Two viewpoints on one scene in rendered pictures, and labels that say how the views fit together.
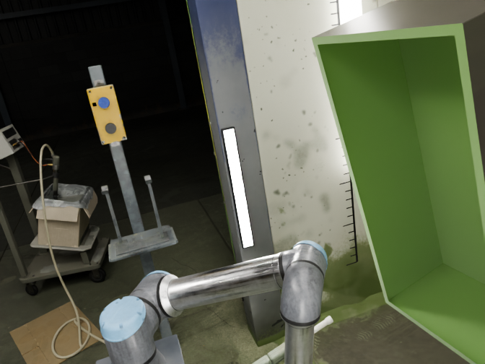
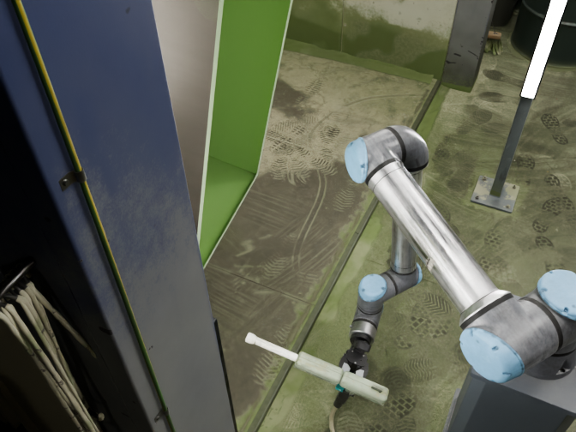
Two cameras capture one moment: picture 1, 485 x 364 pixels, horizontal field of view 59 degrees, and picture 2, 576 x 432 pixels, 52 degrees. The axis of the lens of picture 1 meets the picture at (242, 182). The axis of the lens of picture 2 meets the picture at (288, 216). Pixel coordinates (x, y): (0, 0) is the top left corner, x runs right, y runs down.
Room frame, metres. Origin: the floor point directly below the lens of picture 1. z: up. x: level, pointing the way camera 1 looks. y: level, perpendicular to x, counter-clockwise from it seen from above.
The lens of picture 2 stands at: (2.27, 0.50, 2.09)
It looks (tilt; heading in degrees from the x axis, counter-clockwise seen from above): 47 degrees down; 221
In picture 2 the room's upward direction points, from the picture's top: 1 degrees counter-clockwise
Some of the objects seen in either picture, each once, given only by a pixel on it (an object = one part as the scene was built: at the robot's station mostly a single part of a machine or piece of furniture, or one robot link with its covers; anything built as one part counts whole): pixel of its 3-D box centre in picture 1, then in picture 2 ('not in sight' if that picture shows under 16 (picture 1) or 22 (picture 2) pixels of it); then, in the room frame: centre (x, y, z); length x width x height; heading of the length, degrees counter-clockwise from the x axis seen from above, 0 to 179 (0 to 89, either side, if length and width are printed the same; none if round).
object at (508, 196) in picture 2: not in sight; (495, 194); (0.03, -0.10, 0.01); 0.20 x 0.20 x 0.01; 14
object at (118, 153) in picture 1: (137, 224); not in sight; (2.07, 0.58, 0.82); 0.06 x 0.06 x 1.64; 14
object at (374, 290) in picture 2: not in sight; (374, 292); (1.17, -0.08, 0.41); 0.12 x 0.09 x 0.12; 161
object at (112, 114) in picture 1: (107, 114); not in sight; (2.01, 0.57, 1.42); 0.12 x 0.06 x 0.26; 104
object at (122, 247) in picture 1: (134, 212); not in sight; (1.91, 0.54, 0.95); 0.26 x 0.15 x 0.32; 104
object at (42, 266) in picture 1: (44, 206); not in sight; (3.18, 1.57, 0.64); 0.73 x 0.50 x 1.27; 94
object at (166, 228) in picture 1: (142, 242); not in sight; (1.93, 0.54, 0.78); 0.31 x 0.23 x 0.01; 104
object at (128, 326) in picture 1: (128, 329); (558, 310); (1.19, 0.46, 0.83); 0.17 x 0.15 x 0.18; 161
